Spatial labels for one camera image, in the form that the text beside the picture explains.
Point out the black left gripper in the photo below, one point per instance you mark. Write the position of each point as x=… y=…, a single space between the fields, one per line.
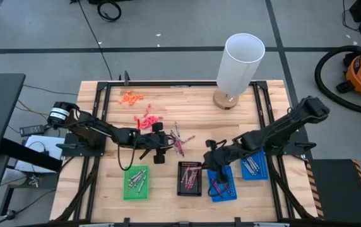
x=156 y=142

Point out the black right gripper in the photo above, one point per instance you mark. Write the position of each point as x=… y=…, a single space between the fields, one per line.
x=224 y=156

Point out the gray crayon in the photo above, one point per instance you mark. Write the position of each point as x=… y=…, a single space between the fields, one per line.
x=136 y=176
x=250 y=166
x=142 y=186
x=254 y=163
x=138 y=183
x=142 y=178
x=176 y=127
x=173 y=136
x=136 y=180
x=247 y=168
x=139 y=174

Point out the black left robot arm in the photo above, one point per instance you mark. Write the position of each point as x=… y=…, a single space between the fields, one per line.
x=98 y=127

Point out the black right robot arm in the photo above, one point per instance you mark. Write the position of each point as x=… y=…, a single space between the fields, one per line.
x=281 y=129

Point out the black plastic basket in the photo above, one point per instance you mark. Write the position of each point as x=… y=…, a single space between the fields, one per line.
x=189 y=193

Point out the blue plastic basket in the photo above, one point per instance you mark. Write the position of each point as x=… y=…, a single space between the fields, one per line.
x=262 y=175
x=223 y=198

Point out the green plastic basket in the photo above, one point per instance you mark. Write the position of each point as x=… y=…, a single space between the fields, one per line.
x=136 y=196

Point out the black clamp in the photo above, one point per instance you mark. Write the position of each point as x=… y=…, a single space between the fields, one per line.
x=238 y=222
x=126 y=222
x=126 y=78

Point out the white lamp with wooden base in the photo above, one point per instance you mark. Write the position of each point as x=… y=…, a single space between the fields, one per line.
x=240 y=63

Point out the black mat with hazard stripes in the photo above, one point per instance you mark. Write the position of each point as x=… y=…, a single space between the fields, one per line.
x=335 y=189

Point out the white box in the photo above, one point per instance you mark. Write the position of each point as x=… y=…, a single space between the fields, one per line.
x=38 y=145

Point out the black power adapter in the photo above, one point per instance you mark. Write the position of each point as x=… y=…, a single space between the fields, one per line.
x=32 y=130

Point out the black desk bar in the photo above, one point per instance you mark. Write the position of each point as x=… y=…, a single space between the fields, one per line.
x=29 y=154

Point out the metal key bunch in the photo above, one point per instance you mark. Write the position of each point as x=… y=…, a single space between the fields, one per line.
x=33 y=180

